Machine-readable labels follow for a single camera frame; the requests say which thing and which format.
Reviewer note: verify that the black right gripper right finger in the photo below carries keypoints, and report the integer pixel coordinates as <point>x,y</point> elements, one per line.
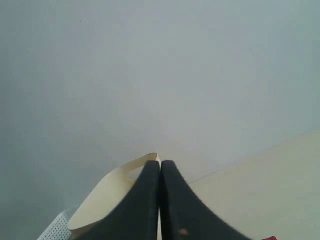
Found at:
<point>183,216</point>

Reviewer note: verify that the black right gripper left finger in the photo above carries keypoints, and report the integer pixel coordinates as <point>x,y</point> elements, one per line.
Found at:
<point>136,216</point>

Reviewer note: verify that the cream plastic bin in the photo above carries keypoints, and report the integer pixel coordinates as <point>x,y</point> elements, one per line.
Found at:
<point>107,194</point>

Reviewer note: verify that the white perforated plastic basket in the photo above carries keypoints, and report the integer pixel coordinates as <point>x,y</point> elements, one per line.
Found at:
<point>58,229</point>

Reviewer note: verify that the red tablecloth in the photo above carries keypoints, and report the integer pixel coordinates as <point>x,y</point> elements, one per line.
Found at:
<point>270,238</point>

